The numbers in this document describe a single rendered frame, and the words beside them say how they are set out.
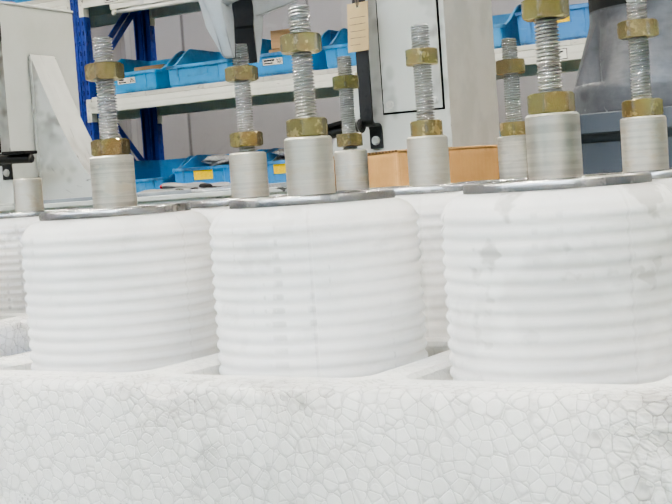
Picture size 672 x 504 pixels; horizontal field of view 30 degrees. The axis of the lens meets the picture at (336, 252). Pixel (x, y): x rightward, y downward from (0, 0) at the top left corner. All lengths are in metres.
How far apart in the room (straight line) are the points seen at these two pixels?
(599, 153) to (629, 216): 0.52
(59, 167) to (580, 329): 2.99
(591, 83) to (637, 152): 0.41
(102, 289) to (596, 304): 0.24
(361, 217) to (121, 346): 0.14
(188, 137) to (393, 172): 9.03
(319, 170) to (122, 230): 0.10
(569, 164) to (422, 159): 0.17
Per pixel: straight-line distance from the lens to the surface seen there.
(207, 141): 10.55
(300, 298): 0.53
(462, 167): 1.73
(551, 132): 0.51
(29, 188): 1.01
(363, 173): 0.83
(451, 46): 2.76
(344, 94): 0.83
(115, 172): 0.63
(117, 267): 0.60
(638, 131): 0.62
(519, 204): 0.48
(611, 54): 1.02
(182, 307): 0.61
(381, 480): 0.48
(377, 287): 0.53
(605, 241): 0.47
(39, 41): 3.53
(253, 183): 0.73
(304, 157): 0.56
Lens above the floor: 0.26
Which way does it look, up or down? 3 degrees down
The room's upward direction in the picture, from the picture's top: 4 degrees counter-clockwise
